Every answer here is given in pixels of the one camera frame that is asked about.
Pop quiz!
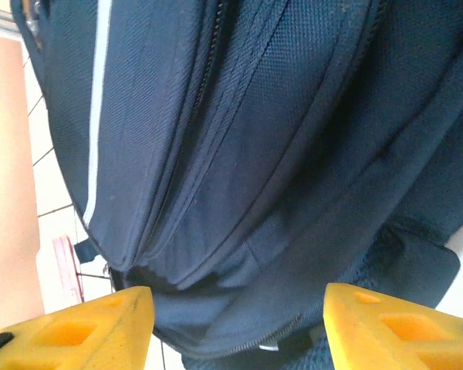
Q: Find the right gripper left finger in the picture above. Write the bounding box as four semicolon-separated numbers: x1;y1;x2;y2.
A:
0;285;155;370

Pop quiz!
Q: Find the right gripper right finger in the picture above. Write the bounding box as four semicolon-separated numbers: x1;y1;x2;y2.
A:
323;283;463;370

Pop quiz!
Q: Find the navy blue student backpack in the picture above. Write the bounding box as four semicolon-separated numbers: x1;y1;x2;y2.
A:
9;0;463;370

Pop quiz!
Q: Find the aluminium frame post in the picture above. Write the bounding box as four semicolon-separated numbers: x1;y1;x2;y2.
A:
0;5;24;39

